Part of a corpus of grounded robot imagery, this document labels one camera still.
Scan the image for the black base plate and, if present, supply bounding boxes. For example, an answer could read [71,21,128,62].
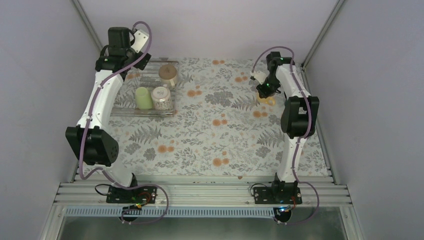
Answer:
[106,186,158,204]
[252,186,303,205]

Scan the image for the aluminium mounting rail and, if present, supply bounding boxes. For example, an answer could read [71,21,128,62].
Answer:
[54,138,352,207]

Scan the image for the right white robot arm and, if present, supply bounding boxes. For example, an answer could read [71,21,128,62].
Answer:
[251,51,320,204]

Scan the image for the clear acrylic dish rack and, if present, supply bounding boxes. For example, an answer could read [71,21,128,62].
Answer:
[111,59,179,118]

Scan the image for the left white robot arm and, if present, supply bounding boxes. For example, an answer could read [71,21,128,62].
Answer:
[65,27,152,203]

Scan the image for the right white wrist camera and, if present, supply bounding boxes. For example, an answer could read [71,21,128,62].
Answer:
[250,71,267,85]

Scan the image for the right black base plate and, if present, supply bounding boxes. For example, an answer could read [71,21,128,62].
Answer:
[252,186,303,205]

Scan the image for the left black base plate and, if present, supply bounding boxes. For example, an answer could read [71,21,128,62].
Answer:
[106,186,158,204]

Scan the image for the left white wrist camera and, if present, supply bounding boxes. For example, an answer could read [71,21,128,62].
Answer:
[131,29,150,53]

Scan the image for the yellow mug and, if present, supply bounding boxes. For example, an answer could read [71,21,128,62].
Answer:
[256,92,276,106]

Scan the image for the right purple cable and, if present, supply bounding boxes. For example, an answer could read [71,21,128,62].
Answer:
[251,45,321,226]

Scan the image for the purple cable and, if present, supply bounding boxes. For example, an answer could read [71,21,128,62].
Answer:
[251,45,321,226]
[78,21,169,225]

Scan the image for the light green cup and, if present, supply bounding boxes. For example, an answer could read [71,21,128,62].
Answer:
[134,87,154,110]

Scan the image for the white patterned cup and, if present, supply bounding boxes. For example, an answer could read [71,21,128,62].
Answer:
[151,86,172,110]

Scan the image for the beige brown mug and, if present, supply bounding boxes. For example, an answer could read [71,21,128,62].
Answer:
[158,64,178,88]

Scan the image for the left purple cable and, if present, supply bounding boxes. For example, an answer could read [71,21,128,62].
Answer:
[78,21,169,225]

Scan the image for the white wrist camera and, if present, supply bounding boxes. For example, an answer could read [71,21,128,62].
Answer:
[131,29,150,53]
[250,71,267,85]

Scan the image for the floral patterned tablecloth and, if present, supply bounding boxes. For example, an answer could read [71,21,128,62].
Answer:
[81,57,329,177]

